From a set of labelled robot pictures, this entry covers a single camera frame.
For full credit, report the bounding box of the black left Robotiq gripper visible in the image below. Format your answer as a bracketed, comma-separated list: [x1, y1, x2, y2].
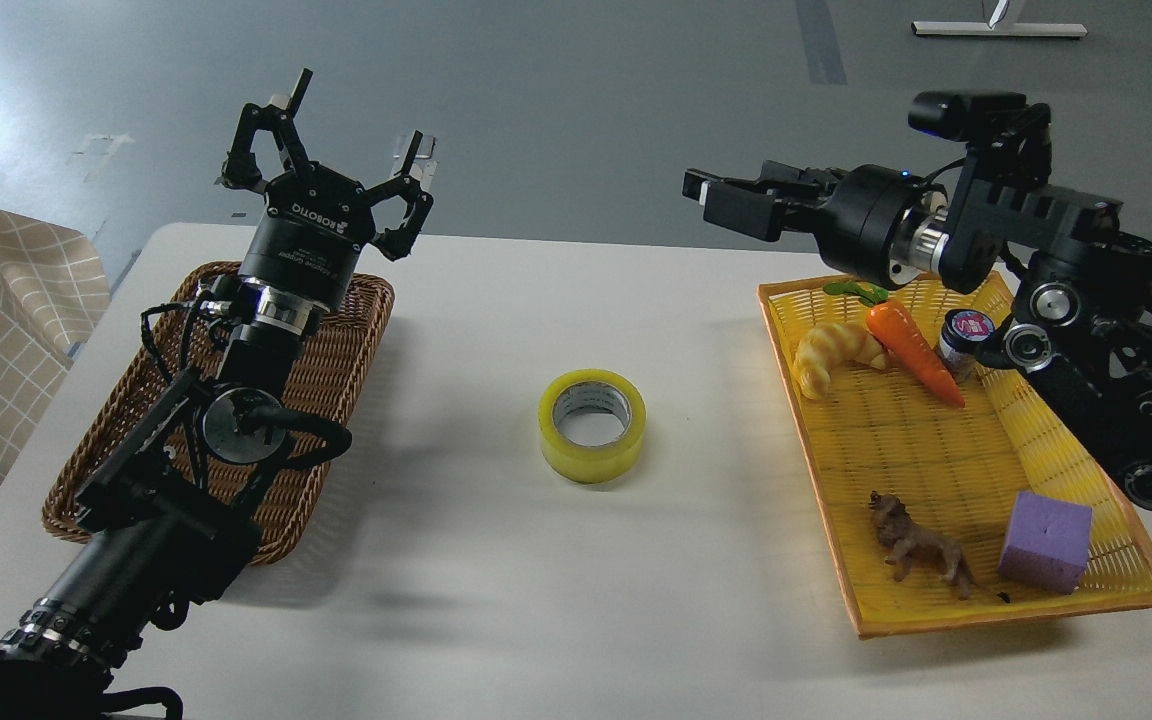
[218, 68, 435, 313]

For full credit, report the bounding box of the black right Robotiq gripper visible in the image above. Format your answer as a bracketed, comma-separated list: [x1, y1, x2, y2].
[682, 161, 947, 290]

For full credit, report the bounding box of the yellow tape roll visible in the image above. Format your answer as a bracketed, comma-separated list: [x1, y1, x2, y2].
[538, 367, 647, 486]

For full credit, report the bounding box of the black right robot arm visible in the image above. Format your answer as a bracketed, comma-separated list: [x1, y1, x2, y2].
[682, 91, 1152, 510]

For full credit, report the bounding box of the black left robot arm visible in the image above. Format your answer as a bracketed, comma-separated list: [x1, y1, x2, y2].
[0, 69, 433, 719]

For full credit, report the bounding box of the toy croissant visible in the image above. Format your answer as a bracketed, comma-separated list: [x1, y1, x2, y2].
[791, 323, 890, 400]

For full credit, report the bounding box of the toy carrot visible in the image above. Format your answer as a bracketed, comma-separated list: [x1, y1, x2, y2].
[823, 281, 967, 409]

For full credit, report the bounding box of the small dark jar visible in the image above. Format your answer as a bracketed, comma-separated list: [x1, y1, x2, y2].
[934, 306, 996, 384]

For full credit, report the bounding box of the white metal stand base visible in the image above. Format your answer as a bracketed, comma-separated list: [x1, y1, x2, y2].
[910, 1, 1089, 40]

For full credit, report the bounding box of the yellow woven tray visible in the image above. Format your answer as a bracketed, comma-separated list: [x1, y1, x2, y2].
[756, 276, 1152, 639]

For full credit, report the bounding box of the brown toy lion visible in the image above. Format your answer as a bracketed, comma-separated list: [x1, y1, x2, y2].
[867, 491, 1011, 602]

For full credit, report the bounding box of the purple foam cube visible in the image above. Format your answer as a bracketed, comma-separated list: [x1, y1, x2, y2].
[996, 491, 1094, 594]

